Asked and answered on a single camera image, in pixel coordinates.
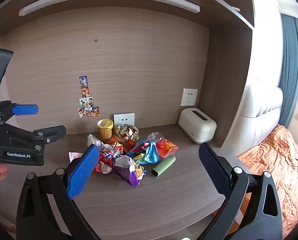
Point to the blue snack bag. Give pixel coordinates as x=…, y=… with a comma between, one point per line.
x=145, y=152

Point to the anime sticker strip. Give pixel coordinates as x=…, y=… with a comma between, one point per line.
x=87, y=104

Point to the person left hand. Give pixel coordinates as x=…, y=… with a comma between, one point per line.
x=3, y=171

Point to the white pouch with cap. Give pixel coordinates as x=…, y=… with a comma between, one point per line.
x=92, y=140

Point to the cream white toaster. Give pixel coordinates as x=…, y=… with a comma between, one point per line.
x=197, y=125

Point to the green foil wrapper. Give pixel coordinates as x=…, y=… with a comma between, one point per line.
x=127, y=132

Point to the red cigarette pack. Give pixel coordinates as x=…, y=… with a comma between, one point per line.
x=127, y=144

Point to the teal curtain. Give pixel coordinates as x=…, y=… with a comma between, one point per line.
x=289, y=72

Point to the white wall socket lower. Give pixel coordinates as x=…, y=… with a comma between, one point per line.
x=123, y=118

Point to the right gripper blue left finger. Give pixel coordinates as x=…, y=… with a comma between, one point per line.
x=73, y=178

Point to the clear bottle with orange label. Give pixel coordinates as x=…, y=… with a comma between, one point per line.
x=164, y=146

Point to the cream padded headboard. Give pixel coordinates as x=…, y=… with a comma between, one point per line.
x=259, y=115

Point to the green cylindrical tube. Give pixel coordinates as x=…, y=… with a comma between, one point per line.
x=163, y=166

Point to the red white snack wrapper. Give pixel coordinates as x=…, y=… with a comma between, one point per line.
x=106, y=158

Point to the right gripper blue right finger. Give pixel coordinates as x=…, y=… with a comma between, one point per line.
x=231, y=182

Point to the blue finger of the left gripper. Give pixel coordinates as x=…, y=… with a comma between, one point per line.
x=48, y=135
x=25, y=110

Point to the purple snack bag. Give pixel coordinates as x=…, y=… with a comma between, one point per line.
x=126, y=168

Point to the yellow snack cup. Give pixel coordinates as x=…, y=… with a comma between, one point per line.
x=105, y=127

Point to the pink paper slip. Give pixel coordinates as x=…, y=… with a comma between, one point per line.
x=74, y=155

